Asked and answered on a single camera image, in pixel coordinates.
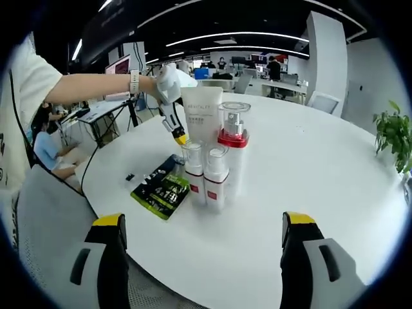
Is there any small white skincare bottle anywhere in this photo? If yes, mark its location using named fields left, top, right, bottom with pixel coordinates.
left=181, top=141, right=205, bottom=205
left=203, top=145, right=231, bottom=211

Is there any green black skincare sachet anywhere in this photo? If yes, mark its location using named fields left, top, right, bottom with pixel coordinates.
left=129, top=154, right=191, bottom=221

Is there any white office desk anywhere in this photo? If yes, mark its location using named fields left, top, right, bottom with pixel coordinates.
left=260, top=81, right=308, bottom=106

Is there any white skincare tube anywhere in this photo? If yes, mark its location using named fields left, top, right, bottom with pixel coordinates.
left=180, top=86, right=224, bottom=144

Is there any white wrist watch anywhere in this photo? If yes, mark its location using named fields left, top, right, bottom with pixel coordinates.
left=128, top=70, right=142, bottom=95

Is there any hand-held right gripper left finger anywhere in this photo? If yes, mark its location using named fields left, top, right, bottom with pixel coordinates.
left=68, top=212, right=131, bottom=309

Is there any potted green plant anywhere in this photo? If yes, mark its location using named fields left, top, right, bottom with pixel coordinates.
left=372, top=100, right=412, bottom=175

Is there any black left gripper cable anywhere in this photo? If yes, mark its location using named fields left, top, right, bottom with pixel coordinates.
left=78, top=93, right=176, bottom=194

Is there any person's white printed shirt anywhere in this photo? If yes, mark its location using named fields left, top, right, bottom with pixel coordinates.
left=0, top=31, right=64, bottom=194

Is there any black tripod stand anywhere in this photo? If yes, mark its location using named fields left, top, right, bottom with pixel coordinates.
left=77, top=96, right=140, bottom=149

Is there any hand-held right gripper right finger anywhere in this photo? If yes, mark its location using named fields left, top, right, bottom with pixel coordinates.
left=279, top=211, right=368, bottom=309

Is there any white office chair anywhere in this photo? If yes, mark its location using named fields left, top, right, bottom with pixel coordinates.
left=306, top=90, right=342, bottom=115

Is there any grey mesh office chair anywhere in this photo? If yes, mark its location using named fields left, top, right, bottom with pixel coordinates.
left=17, top=163, right=98, bottom=294

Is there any person's left hand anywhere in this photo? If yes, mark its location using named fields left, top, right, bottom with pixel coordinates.
left=138, top=76, right=162, bottom=98

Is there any tall skincare bottle red collar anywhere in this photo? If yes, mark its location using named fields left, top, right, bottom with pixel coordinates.
left=216, top=100, right=252, bottom=198

